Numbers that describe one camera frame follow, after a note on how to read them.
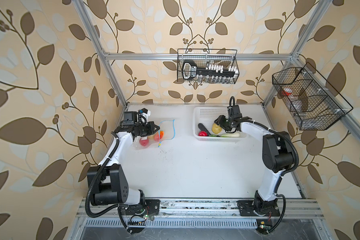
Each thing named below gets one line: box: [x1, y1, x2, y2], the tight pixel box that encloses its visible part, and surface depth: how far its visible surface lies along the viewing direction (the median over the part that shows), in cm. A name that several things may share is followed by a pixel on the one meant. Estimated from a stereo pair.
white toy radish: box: [221, 132, 240, 137], surface depth 98 cm
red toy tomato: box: [198, 130, 208, 137], surface depth 98 cm
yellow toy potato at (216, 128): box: [212, 123, 222, 134], surface depth 98 cm
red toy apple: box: [139, 137, 150, 147], surface depth 96 cm
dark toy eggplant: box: [198, 123, 211, 137], surface depth 104 cm
